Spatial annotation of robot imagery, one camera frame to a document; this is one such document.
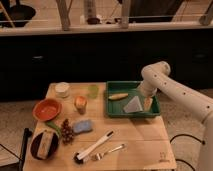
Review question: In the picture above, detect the grey towel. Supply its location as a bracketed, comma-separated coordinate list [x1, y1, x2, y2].
[123, 96, 143, 113]

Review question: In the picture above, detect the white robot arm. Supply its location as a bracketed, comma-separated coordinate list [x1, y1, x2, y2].
[139, 61, 213, 171]

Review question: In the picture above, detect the green plastic tray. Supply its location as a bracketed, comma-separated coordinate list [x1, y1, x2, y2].
[105, 81, 160, 118]

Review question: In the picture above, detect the green translucent cup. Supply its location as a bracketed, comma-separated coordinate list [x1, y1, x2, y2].
[88, 84, 99, 99]

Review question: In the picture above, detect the blue sponge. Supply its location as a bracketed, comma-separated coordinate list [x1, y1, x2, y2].
[73, 120, 93, 134]

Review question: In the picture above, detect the dark red grape bunch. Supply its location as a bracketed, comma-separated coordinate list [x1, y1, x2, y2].
[61, 119, 74, 144]

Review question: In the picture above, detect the white round container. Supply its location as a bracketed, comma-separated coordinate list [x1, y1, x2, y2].
[55, 82, 70, 98]

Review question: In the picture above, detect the white black brush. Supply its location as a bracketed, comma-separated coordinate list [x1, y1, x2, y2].
[74, 131, 114, 164]

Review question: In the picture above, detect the orange bowl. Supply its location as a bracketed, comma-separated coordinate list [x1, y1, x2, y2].
[33, 98, 62, 122]

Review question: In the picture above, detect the green pepper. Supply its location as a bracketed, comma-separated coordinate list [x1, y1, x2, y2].
[45, 121, 61, 137]

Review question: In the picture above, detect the beige sandwich bread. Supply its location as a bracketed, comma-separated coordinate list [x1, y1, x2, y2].
[37, 130, 54, 159]

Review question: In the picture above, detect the dark brown bowl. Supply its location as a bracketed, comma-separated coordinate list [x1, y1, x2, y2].
[30, 131, 59, 160]

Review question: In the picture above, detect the black cable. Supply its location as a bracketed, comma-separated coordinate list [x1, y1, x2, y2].
[169, 133, 205, 171]

